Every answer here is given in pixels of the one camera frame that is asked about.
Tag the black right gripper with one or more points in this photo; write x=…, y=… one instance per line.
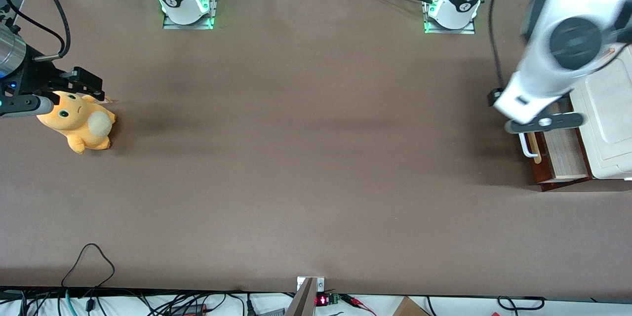
x=40, y=75

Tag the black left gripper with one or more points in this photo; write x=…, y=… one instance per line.
x=490, y=99

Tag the dark brown wooden drawer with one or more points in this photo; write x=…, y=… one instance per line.
x=568, y=153

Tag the white drawer cabinet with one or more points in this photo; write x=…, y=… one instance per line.
x=612, y=123

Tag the orange plush toy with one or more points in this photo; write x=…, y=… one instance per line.
x=74, y=123

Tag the copper coloured cabinet strip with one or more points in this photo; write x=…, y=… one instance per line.
x=610, y=51

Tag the brown cardboard box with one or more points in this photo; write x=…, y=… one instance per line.
x=410, y=308

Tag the black power adapter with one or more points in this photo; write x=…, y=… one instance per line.
x=190, y=310

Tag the red clip leads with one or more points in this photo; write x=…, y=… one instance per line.
x=353, y=300

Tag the red digit display module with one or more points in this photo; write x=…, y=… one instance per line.
x=322, y=300

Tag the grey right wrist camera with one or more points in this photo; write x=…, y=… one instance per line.
x=24, y=105

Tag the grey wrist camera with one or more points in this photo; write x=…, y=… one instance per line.
x=563, y=121
x=24, y=105

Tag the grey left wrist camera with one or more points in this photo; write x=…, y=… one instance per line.
x=563, y=121

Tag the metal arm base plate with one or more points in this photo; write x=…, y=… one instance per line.
x=449, y=31
x=187, y=25

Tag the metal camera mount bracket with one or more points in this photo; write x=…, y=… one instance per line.
x=303, y=301

